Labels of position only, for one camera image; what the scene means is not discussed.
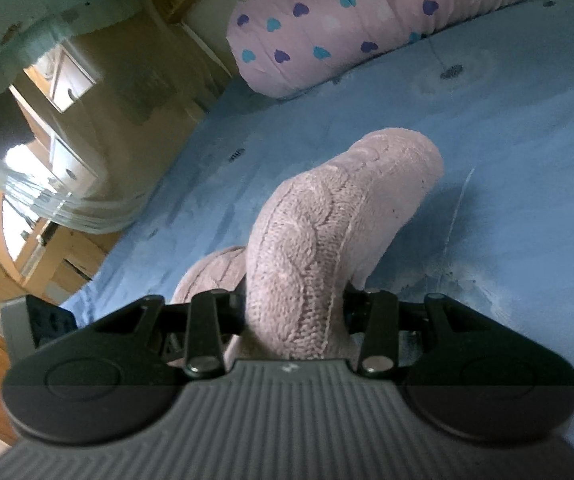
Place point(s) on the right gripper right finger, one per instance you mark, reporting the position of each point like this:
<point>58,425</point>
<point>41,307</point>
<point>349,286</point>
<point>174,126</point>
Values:
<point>468,375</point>

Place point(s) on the pink heart-patterned rolled quilt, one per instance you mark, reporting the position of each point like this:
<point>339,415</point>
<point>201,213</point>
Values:
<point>283,47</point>

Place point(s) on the pink knitted sweater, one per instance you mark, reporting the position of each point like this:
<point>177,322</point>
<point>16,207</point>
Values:
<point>320,231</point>

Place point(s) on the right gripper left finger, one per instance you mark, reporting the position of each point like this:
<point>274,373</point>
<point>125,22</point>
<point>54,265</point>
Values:
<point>118,375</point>

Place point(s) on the blue floral bed sheet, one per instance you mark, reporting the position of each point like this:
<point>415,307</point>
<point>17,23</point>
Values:
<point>496,96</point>

